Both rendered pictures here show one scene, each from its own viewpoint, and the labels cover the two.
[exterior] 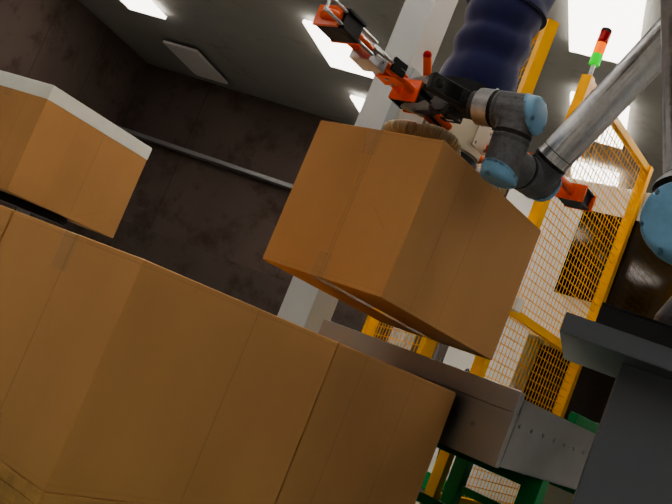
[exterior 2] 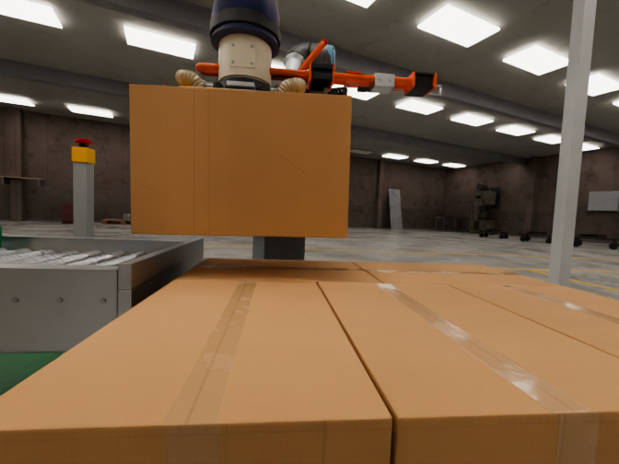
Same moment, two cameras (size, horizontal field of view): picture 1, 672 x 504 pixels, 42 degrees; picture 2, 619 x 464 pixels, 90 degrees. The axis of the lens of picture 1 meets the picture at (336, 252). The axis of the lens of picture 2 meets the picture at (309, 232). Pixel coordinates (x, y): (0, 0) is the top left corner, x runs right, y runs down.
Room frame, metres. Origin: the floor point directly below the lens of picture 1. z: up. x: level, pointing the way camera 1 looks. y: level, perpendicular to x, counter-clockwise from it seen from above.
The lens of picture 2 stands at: (2.95, 0.73, 0.74)
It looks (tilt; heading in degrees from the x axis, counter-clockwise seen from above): 4 degrees down; 226
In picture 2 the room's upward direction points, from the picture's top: 2 degrees clockwise
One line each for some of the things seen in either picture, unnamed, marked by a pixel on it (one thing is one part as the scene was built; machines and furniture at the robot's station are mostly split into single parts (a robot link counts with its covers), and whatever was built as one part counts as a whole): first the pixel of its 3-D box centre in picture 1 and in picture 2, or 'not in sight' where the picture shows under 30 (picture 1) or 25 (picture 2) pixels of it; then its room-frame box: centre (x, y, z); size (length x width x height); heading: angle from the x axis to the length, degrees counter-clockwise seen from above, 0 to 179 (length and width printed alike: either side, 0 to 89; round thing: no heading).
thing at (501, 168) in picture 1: (506, 160); not in sight; (2.00, -0.29, 1.09); 0.12 x 0.09 x 0.12; 133
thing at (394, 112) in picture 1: (408, 109); not in sight; (3.70, -0.06, 1.62); 0.20 x 0.05 x 0.30; 142
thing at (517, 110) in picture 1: (517, 113); not in sight; (1.99, -0.27, 1.20); 0.12 x 0.09 x 0.10; 52
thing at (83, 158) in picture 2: not in sight; (84, 253); (2.70, -1.08, 0.50); 0.07 x 0.07 x 1.00; 52
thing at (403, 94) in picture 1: (412, 96); (320, 77); (2.19, -0.03, 1.20); 0.10 x 0.08 x 0.06; 52
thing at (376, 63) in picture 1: (369, 57); (381, 83); (2.02, 0.10, 1.20); 0.07 x 0.07 x 0.04; 52
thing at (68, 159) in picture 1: (48, 155); not in sight; (3.37, 1.17, 0.82); 0.60 x 0.40 x 0.40; 153
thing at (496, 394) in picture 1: (413, 362); (175, 255); (2.55, -0.33, 0.58); 0.70 x 0.03 x 0.06; 52
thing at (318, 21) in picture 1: (338, 24); (420, 84); (1.92, 0.19, 1.21); 0.08 x 0.07 x 0.05; 142
